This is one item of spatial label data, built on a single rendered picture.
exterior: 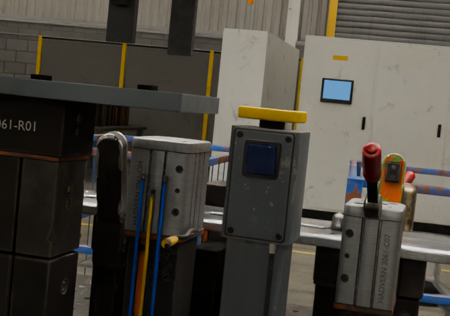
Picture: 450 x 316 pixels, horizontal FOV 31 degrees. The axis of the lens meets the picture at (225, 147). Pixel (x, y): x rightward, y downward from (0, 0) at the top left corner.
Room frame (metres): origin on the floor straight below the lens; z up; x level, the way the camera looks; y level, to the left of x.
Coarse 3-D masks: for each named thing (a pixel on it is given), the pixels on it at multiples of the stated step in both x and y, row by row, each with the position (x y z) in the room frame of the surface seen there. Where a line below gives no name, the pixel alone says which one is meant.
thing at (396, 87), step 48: (336, 48) 8.94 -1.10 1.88; (384, 48) 8.86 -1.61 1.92; (432, 48) 8.78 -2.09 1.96; (336, 96) 8.91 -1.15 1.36; (384, 96) 8.85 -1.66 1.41; (432, 96) 8.77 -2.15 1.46; (336, 144) 8.92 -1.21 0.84; (384, 144) 8.84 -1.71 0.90; (432, 144) 8.76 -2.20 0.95; (336, 192) 8.91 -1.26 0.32
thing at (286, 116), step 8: (240, 112) 0.81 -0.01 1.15; (248, 112) 0.81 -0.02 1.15; (256, 112) 0.80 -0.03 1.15; (264, 112) 0.80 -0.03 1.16; (272, 112) 0.80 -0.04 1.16; (280, 112) 0.80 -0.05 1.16; (288, 112) 0.80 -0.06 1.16; (296, 112) 0.79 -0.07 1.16; (304, 112) 0.83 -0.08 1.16; (264, 120) 0.82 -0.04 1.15; (272, 120) 0.80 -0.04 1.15; (280, 120) 0.80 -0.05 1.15; (288, 120) 0.80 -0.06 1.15; (296, 120) 0.79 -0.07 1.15; (304, 120) 0.83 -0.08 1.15; (272, 128) 0.82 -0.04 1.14; (280, 128) 0.82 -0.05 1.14
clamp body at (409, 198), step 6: (378, 186) 1.26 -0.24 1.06; (408, 186) 1.28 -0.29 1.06; (414, 186) 1.31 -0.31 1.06; (378, 192) 1.28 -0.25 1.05; (408, 192) 1.25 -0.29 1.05; (414, 192) 1.25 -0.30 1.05; (402, 198) 1.28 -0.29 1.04; (408, 198) 1.25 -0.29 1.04; (414, 198) 1.25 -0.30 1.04; (408, 204) 1.25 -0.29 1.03; (414, 204) 1.25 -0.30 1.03; (408, 210) 1.25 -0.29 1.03; (414, 210) 1.30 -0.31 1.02; (408, 216) 1.25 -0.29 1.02; (414, 216) 1.34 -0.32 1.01; (408, 222) 1.25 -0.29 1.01; (408, 228) 1.25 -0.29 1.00
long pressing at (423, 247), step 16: (208, 208) 1.24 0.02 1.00; (208, 224) 1.09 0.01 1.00; (304, 224) 1.17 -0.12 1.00; (320, 224) 1.18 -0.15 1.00; (304, 240) 1.06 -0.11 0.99; (320, 240) 1.06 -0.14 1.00; (336, 240) 1.05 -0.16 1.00; (416, 240) 1.11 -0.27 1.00; (432, 240) 1.13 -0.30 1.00; (448, 240) 1.14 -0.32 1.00; (400, 256) 1.03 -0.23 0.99; (416, 256) 1.02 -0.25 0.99; (432, 256) 1.02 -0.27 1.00; (448, 256) 1.02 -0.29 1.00
